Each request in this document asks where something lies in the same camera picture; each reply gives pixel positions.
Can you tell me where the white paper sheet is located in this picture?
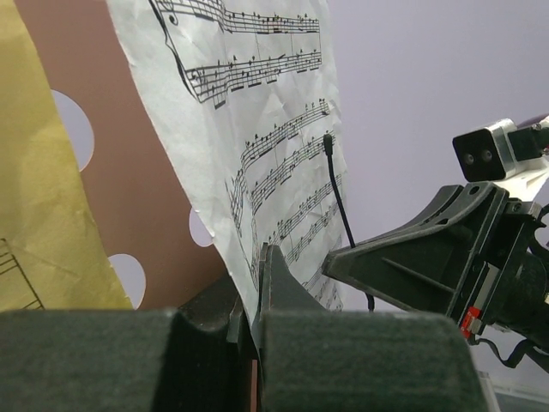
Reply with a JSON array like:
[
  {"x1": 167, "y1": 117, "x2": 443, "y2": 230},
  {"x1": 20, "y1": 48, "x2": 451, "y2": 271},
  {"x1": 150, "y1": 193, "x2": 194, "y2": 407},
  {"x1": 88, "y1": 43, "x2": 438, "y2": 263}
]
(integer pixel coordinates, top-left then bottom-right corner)
[{"x1": 107, "y1": 1, "x2": 347, "y2": 320}]

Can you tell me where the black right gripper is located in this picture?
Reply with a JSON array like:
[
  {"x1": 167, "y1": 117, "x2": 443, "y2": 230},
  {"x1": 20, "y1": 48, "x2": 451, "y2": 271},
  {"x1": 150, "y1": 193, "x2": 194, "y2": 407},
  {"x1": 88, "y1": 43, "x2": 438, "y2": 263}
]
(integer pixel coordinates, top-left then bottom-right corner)
[{"x1": 323, "y1": 182, "x2": 548, "y2": 369}]

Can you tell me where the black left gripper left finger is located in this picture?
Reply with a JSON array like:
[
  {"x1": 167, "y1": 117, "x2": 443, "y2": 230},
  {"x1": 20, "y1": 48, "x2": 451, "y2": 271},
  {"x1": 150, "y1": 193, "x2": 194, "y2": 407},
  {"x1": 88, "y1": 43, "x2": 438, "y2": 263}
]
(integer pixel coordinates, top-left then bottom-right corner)
[{"x1": 1, "y1": 277, "x2": 249, "y2": 411}]

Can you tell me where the pink perforated music stand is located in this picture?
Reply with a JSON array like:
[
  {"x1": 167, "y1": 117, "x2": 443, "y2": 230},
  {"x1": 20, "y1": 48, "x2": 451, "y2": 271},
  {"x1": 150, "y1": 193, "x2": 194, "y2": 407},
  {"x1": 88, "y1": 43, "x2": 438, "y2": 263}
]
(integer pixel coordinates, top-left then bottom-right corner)
[{"x1": 16, "y1": 1, "x2": 229, "y2": 309}]

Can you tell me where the yellow sheet music page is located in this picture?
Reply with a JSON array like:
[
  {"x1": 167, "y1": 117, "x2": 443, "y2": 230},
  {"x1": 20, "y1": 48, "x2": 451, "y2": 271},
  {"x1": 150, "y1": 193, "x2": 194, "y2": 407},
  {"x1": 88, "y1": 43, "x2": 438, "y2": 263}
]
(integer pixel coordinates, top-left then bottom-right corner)
[{"x1": 1, "y1": 1, "x2": 132, "y2": 311}]

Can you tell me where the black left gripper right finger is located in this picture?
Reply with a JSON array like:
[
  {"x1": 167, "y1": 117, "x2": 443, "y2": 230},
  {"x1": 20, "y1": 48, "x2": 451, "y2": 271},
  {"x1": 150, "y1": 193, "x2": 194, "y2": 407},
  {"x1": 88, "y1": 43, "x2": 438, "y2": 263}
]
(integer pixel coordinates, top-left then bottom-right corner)
[{"x1": 257, "y1": 245, "x2": 488, "y2": 411}]

